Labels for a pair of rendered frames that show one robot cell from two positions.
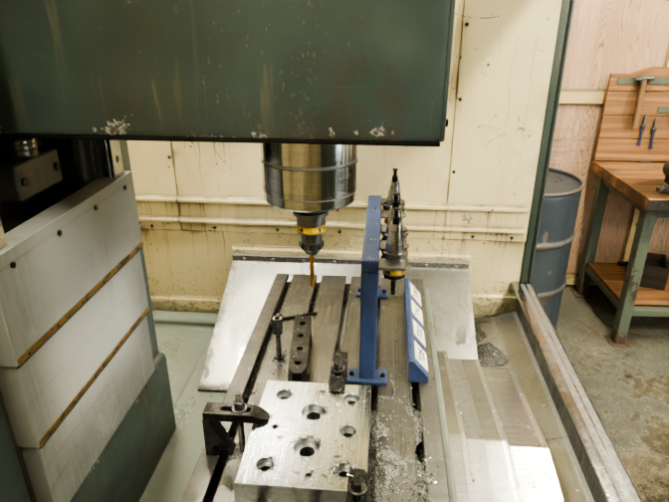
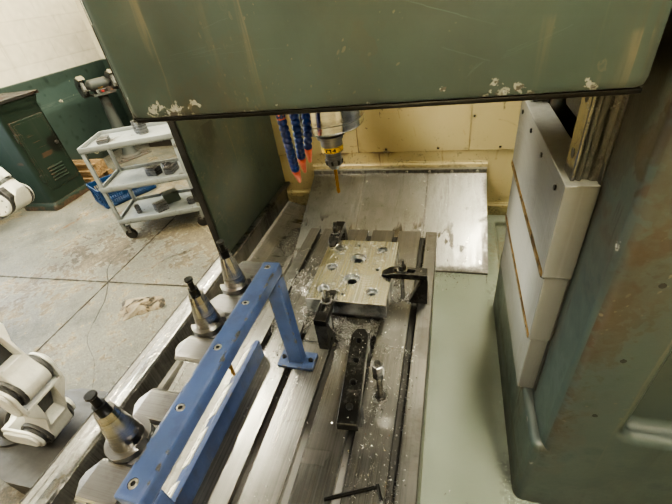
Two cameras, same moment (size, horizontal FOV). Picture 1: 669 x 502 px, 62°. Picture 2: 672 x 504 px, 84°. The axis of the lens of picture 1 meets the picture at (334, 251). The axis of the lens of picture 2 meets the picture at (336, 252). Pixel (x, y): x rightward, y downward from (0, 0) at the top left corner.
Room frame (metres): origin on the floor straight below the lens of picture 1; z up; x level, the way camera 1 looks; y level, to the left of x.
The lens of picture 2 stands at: (1.71, 0.23, 1.70)
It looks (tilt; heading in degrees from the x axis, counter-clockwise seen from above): 36 degrees down; 195
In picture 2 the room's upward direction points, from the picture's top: 9 degrees counter-clockwise
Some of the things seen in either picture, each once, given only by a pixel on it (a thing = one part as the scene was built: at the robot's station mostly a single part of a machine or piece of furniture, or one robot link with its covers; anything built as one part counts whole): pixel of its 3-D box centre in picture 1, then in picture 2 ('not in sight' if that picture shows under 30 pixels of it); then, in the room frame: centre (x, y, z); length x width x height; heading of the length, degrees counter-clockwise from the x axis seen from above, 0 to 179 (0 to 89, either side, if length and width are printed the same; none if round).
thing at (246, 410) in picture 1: (237, 422); (404, 279); (0.89, 0.20, 0.97); 0.13 x 0.03 x 0.15; 85
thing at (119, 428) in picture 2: (394, 192); (116, 424); (1.51, -0.17, 1.26); 0.04 x 0.04 x 0.07
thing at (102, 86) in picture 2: not in sight; (113, 116); (-2.95, -3.88, 0.57); 0.47 x 0.37 x 1.14; 147
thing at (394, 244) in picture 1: (395, 236); (230, 268); (1.18, -0.14, 1.26); 0.04 x 0.04 x 0.07
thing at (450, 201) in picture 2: not in sight; (386, 224); (0.24, 0.10, 0.75); 0.89 x 0.67 x 0.26; 85
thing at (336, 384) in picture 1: (337, 380); (327, 312); (1.02, -0.01, 0.97); 0.13 x 0.03 x 0.15; 175
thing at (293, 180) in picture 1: (310, 163); (325, 96); (0.90, 0.04, 1.50); 0.16 x 0.16 x 0.12
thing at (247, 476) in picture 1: (310, 438); (355, 274); (0.85, 0.05, 0.97); 0.29 x 0.23 x 0.05; 175
